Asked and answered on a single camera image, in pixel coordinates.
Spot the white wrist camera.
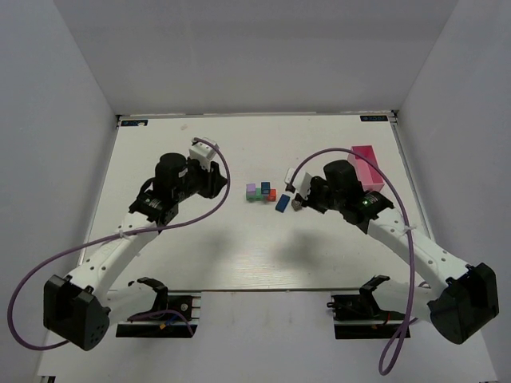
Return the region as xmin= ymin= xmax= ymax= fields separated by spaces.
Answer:
xmin=188 ymin=138 xmax=220 ymax=172
xmin=284 ymin=168 xmax=313 ymax=200

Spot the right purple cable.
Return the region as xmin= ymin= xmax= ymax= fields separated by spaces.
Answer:
xmin=289 ymin=147 xmax=418 ymax=376

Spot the red wood cube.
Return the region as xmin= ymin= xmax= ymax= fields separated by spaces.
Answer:
xmin=268 ymin=189 xmax=277 ymax=202

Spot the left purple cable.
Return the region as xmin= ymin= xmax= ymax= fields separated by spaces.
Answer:
xmin=7 ymin=137 xmax=232 ymax=351

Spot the left blue table label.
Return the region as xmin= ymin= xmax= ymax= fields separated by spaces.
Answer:
xmin=121 ymin=120 xmax=149 ymax=127

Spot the pink plastic box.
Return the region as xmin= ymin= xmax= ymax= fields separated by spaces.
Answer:
xmin=347 ymin=145 xmax=385 ymax=192

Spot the olive grey wood cube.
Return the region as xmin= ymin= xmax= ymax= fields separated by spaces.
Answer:
xmin=291 ymin=200 xmax=302 ymax=211

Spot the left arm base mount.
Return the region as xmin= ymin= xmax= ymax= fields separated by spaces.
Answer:
xmin=115 ymin=292 xmax=201 ymax=339

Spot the small blue wood cube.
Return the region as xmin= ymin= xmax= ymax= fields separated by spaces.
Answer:
xmin=261 ymin=182 xmax=271 ymax=194

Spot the purple cable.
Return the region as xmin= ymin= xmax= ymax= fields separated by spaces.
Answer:
xmin=7 ymin=137 xmax=232 ymax=351
xmin=289 ymin=147 xmax=418 ymax=376

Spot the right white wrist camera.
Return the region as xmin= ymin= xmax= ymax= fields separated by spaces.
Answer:
xmin=284 ymin=168 xmax=313 ymax=200

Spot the long blue wood block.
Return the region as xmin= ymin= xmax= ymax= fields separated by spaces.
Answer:
xmin=275 ymin=194 xmax=291 ymax=213

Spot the green arch wood block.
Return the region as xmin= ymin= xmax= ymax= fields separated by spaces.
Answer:
xmin=245 ymin=188 xmax=267 ymax=202

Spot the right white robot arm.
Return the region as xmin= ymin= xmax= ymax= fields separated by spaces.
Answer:
xmin=285 ymin=160 xmax=499 ymax=345

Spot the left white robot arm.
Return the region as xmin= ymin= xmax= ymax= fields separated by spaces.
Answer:
xmin=43 ymin=146 xmax=229 ymax=351

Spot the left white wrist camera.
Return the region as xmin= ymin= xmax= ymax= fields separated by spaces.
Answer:
xmin=188 ymin=138 xmax=220 ymax=172

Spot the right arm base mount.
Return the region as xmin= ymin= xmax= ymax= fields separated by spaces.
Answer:
xmin=327 ymin=294 xmax=404 ymax=340

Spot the blue table label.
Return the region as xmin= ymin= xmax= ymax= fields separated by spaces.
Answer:
xmin=360 ymin=115 xmax=388 ymax=122
xmin=121 ymin=120 xmax=149 ymax=127

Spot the aluminium table edge rail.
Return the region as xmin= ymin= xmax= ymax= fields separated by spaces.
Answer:
xmin=390 ymin=109 xmax=434 ymax=239

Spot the right blue table label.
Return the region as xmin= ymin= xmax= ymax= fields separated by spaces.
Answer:
xmin=360 ymin=115 xmax=388 ymax=122

